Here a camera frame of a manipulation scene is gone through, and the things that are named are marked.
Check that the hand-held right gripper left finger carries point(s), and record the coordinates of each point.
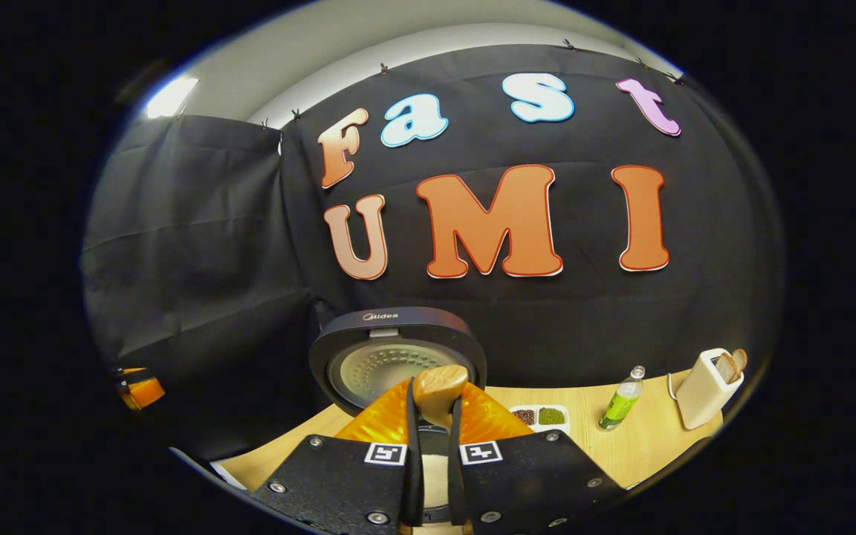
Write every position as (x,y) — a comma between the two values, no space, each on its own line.
(414,468)

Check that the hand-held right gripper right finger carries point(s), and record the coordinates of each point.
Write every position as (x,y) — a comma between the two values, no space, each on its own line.
(456,468)

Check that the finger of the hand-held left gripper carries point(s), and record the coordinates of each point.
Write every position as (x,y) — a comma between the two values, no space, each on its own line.
(144,390)

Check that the wooden spoon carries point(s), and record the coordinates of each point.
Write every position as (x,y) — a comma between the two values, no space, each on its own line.
(439,390)

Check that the black silver rice cooker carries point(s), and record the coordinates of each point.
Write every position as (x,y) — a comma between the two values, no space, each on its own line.
(398,327)

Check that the white divided grain dish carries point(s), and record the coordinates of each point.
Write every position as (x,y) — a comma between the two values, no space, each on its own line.
(539,416)

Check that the green label plastic bottle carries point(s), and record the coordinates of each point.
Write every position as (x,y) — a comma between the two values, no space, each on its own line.
(621,405)

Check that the black backdrop cloth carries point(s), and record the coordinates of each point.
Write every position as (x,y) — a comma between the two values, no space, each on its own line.
(584,319)

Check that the white toaster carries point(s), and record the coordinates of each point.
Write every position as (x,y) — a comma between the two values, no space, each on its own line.
(707,397)

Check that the bread slice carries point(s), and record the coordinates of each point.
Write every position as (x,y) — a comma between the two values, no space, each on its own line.
(738,360)
(727,366)

